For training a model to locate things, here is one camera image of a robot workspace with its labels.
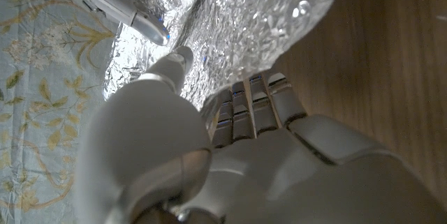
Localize floral print backdrop cloth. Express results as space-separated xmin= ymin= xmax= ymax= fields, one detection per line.
xmin=0 ymin=0 xmax=124 ymax=224

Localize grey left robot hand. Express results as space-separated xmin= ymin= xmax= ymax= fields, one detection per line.
xmin=73 ymin=45 xmax=447 ymax=224

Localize crinkled aluminum foil sheet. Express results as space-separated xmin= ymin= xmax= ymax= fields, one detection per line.
xmin=103 ymin=0 xmax=353 ymax=110

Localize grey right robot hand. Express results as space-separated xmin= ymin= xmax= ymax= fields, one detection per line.
xmin=38 ymin=0 xmax=171 ymax=47

